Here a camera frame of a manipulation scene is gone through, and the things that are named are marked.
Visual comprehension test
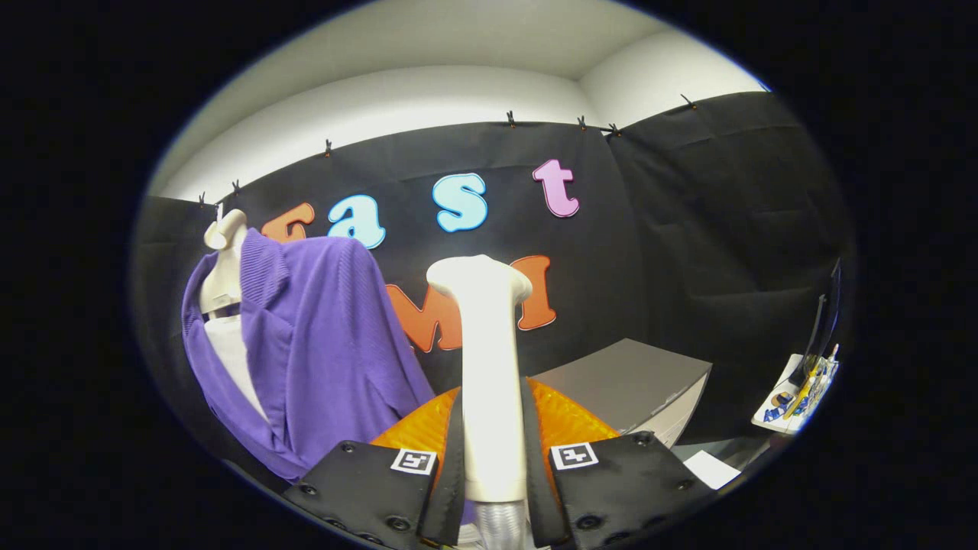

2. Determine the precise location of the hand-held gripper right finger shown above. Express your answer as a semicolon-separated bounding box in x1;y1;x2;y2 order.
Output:
522;377;719;549

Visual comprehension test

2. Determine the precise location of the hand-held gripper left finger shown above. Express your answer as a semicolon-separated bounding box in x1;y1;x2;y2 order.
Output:
283;386;467;549

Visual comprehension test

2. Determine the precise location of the purple corduroy jacket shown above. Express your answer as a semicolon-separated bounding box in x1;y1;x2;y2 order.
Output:
181;228;436;484

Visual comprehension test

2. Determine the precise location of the white flat panel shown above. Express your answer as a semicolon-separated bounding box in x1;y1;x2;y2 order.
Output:
682;451;742;490

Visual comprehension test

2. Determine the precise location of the grey cabinet with dark top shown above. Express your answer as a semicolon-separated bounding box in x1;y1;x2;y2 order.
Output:
531;338;713;448

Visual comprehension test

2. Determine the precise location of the white side table with clutter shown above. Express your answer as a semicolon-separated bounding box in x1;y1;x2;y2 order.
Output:
751;344;841;435

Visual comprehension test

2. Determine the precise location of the white mannequin torso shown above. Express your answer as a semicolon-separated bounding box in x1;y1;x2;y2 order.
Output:
199;208;270;421

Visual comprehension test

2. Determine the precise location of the dark flat monitor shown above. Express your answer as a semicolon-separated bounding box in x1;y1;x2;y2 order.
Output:
791;258;843;387

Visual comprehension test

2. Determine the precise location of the row of black clips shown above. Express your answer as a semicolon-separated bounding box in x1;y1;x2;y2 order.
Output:
199;93;696;207

